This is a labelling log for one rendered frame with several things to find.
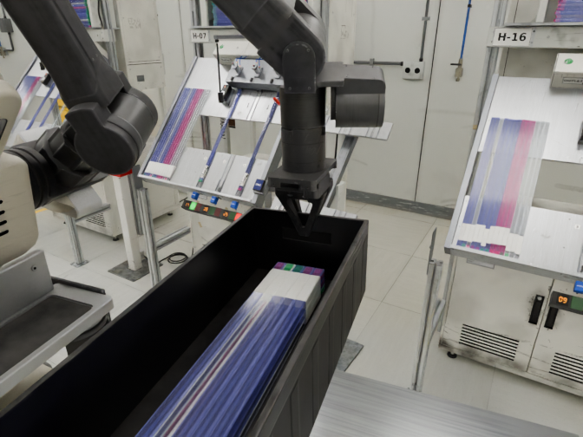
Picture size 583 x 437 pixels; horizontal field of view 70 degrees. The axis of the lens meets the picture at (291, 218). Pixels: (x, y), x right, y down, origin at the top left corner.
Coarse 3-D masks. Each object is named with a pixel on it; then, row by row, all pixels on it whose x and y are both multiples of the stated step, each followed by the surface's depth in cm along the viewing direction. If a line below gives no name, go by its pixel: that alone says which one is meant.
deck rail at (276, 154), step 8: (280, 128) 180; (280, 136) 178; (280, 144) 179; (272, 152) 177; (280, 152) 180; (272, 160) 176; (272, 168) 177; (264, 176) 174; (256, 200) 171; (264, 200) 176
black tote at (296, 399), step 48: (240, 240) 58; (288, 240) 60; (336, 240) 58; (192, 288) 47; (240, 288) 59; (336, 288) 41; (96, 336) 35; (144, 336) 40; (192, 336) 49; (336, 336) 44; (48, 384) 31; (96, 384) 35; (144, 384) 41; (288, 384) 30; (0, 432) 27; (48, 432) 31; (96, 432) 36; (288, 432) 32
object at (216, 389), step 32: (256, 288) 53; (288, 288) 53; (320, 288) 56; (256, 320) 47; (288, 320) 47; (224, 352) 42; (256, 352) 42; (288, 352) 46; (192, 384) 38; (224, 384) 38; (256, 384) 38; (160, 416) 35; (192, 416) 35; (224, 416) 35
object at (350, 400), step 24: (336, 384) 72; (360, 384) 72; (384, 384) 72; (336, 408) 68; (360, 408) 68; (384, 408) 68; (408, 408) 68; (432, 408) 68; (456, 408) 68; (480, 408) 68; (312, 432) 64; (336, 432) 64; (360, 432) 64; (384, 432) 64; (408, 432) 64; (432, 432) 64; (456, 432) 64; (480, 432) 64; (504, 432) 64; (528, 432) 64; (552, 432) 64
